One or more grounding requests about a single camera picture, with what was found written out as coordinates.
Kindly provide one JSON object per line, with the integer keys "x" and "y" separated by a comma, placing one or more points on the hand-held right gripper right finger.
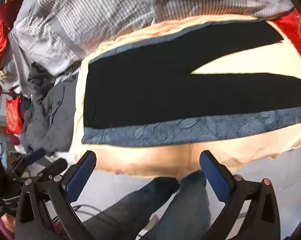
{"x": 216, "y": 177}

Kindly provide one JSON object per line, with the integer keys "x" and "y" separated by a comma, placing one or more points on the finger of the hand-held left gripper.
{"x": 36, "y": 155}
{"x": 56, "y": 166}

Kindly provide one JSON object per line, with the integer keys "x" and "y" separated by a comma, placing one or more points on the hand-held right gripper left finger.
{"x": 81, "y": 177}

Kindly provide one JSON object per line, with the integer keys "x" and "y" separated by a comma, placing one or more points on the black pants with blue trim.
{"x": 140, "y": 92}

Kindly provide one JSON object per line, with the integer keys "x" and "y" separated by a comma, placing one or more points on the person's left forearm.
{"x": 6, "y": 227}

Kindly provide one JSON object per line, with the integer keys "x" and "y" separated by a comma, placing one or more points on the pile of grey clothes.
{"x": 50, "y": 115}

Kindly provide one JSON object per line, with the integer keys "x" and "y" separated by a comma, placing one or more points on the peach blanket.
{"x": 153, "y": 160}

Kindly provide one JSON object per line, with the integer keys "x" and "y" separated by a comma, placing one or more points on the grey striped quilt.
{"x": 90, "y": 17}

